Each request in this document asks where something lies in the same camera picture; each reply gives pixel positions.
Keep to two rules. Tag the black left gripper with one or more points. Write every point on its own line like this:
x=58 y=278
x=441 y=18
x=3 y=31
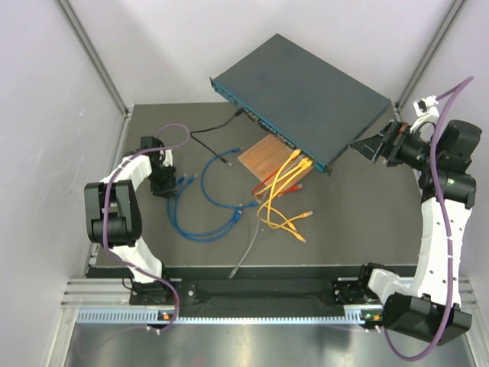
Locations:
x=168 y=187

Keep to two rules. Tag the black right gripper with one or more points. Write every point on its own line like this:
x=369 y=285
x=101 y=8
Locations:
x=395 y=134

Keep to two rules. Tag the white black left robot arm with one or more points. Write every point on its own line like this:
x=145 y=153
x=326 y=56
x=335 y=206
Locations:
x=113 y=217

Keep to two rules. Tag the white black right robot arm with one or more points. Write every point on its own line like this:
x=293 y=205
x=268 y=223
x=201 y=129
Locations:
x=429 y=308

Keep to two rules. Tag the wooden base board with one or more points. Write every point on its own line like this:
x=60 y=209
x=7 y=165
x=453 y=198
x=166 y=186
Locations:
x=264 y=159

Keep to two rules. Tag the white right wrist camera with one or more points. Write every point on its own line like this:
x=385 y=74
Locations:
x=426 y=111

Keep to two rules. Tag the dark blue network switch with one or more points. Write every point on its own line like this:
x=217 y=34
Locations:
x=299 y=98

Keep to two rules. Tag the aluminium frame rail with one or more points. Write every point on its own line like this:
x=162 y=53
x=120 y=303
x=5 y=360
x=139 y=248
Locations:
x=112 y=301

